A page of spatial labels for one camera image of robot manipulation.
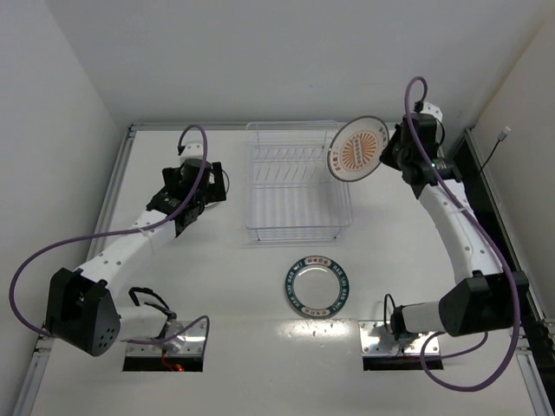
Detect white plate orange sunburst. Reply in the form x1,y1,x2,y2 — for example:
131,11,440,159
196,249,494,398
327,115,389,183

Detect plate with dark green rim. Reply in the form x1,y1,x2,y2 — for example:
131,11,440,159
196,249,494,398
284,256,350,319

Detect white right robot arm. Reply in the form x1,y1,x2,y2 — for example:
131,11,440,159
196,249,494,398
380,113,528,339

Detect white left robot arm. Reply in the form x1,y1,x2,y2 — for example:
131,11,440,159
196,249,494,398
45,158,226,356

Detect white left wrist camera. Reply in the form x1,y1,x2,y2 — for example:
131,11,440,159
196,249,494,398
178,142,204,163

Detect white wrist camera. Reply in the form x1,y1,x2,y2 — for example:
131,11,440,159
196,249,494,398
178,142,204,163
415,101,443,123

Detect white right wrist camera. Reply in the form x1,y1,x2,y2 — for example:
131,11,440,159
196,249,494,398
415,101,443,123

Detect black cable white plug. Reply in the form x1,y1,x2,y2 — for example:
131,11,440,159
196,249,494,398
463,127,511,192

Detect white wire dish rack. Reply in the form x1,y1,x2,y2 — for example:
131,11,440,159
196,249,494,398
245,120,353,245

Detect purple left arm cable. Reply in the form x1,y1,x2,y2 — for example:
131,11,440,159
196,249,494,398
8,125,211,352

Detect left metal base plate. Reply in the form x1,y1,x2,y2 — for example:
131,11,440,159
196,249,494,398
126,316,210,359

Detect metal base plate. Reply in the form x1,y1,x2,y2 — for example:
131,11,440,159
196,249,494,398
358,321,431,358
126,316,210,359

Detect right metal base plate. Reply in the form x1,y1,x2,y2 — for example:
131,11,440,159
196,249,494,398
358,321,431,358

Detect aluminium table frame rail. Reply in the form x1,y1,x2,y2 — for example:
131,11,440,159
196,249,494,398
12,122,140,416

